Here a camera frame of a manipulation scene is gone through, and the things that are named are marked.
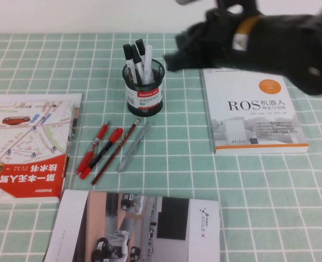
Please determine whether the white orange ROS book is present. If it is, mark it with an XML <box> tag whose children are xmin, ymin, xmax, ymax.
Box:
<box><xmin>201</xmin><ymin>67</ymin><xmax>309</xmax><ymax>156</ymax></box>

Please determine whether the grey translucent pen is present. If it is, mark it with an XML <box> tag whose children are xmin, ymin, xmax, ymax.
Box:
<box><xmin>116</xmin><ymin>121</ymin><xmax>153</xmax><ymax>173</ymax></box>

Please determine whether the red and black pencil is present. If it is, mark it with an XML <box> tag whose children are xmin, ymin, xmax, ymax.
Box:
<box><xmin>91</xmin><ymin>117</ymin><xmax>141</xmax><ymax>186</ymax></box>

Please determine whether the white paint marker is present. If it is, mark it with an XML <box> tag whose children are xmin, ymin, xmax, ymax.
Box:
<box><xmin>143</xmin><ymin>44</ymin><xmax>157</xmax><ymax>86</ymax></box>

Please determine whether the AgileX brochure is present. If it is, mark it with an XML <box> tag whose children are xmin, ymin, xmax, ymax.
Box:
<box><xmin>43</xmin><ymin>189</ymin><xmax>222</xmax><ymax>262</ymax></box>

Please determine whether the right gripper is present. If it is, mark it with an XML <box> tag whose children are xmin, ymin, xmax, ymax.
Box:
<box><xmin>163</xmin><ymin>4</ymin><xmax>249</xmax><ymax>73</ymax></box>

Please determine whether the slim red gel pen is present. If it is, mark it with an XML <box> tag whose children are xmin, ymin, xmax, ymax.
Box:
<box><xmin>76</xmin><ymin>120</ymin><xmax>111</xmax><ymax>176</ymax></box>

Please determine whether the black mesh pen holder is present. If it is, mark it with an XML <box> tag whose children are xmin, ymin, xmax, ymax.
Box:
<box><xmin>122</xmin><ymin>58</ymin><xmax>164</xmax><ymax>118</ymax></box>

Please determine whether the red-capped black marker pen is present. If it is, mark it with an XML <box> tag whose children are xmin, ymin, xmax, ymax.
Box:
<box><xmin>80</xmin><ymin>127</ymin><xmax>124</xmax><ymax>180</ymax></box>

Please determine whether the orange white strap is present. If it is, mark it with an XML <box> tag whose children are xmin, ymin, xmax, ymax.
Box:
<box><xmin>231</xmin><ymin>15</ymin><xmax>261</xmax><ymax>52</ymax></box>

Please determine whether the red map-cover book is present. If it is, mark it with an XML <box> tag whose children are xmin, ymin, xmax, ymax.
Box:
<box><xmin>0</xmin><ymin>93</ymin><xmax>83</xmax><ymax>204</ymax></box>

